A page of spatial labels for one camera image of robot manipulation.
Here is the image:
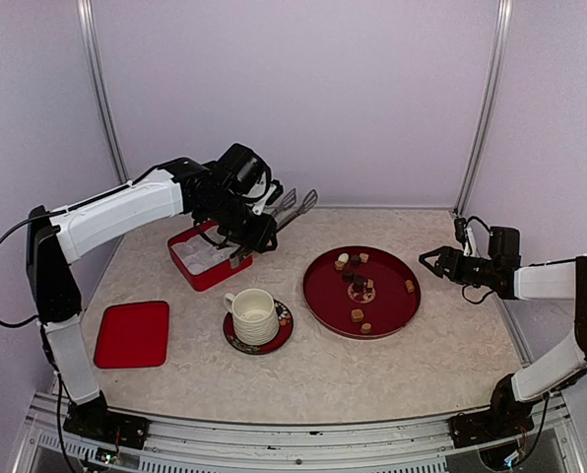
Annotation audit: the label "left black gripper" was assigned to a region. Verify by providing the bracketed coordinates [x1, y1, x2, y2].
[200, 190, 278, 252]

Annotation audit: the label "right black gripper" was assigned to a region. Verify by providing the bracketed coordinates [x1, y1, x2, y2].
[420, 245, 499, 286]

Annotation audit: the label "metal serving tongs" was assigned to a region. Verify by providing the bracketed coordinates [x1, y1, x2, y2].
[229, 188, 319, 269]

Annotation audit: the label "round dark red tray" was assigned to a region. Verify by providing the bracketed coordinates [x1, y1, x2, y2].
[302, 245, 422, 340]

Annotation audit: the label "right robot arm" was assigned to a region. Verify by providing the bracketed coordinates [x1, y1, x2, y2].
[419, 218, 587, 444]

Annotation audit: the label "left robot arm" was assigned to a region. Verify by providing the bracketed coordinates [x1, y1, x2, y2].
[12, 143, 283, 439]

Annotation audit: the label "red chocolate box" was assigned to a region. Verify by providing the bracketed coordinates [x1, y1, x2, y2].
[167, 222, 253, 292]

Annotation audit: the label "white and tan chocolate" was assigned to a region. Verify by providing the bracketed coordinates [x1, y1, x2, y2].
[334, 253, 350, 271]

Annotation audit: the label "tan ridged square chocolate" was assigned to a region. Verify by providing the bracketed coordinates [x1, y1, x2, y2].
[350, 308, 364, 323]

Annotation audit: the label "cream ceramic mug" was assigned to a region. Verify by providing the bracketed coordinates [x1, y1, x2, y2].
[224, 288, 279, 346]

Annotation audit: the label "floral dark red saucer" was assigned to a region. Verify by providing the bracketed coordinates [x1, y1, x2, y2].
[223, 300, 294, 356]

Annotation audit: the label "red box lid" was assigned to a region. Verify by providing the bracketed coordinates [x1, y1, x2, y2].
[94, 301, 170, 370]

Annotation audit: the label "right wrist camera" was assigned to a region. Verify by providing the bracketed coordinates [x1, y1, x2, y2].
[454, 217, 477, 256]

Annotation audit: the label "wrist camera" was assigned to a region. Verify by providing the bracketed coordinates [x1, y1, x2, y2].
[251, 179, 284, 215]
[454, 217, 477, 256]

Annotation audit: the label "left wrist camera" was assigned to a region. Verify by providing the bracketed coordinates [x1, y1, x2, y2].
[251, 179, 284, 215]

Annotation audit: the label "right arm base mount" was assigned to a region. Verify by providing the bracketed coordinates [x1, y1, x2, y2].
[447, 411, 535, 448]

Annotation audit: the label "front aluminium rail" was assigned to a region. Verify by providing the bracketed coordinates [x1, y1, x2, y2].
[8, 392, 587, 472]

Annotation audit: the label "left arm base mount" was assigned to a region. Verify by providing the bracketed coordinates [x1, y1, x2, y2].
[63, 411, 150, 450]

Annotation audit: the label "right aluminium frame post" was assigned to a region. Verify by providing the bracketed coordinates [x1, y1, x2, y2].
[454, 0, 513, 216]

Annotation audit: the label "aluminium frame post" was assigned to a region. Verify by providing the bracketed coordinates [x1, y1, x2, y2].
[76, 0, 130, 184]
[454, 0, 513, 216]

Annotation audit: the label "left aluminium frame post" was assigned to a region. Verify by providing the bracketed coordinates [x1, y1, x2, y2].
[76, 0, 130, 184]

